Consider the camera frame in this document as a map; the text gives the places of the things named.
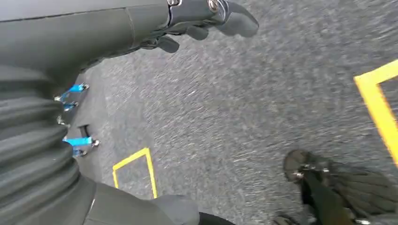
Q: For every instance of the blue shelf with hubcap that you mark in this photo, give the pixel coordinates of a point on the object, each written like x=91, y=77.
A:
x=79, y=142

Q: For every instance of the black robot foot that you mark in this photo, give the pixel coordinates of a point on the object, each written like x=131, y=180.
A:
x=348, y=189

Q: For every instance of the yellow floor tape square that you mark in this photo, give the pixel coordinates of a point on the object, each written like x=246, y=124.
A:
x=149, y=167
x=377, y=105

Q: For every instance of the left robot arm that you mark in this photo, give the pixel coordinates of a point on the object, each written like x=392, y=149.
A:
x=31, y=139

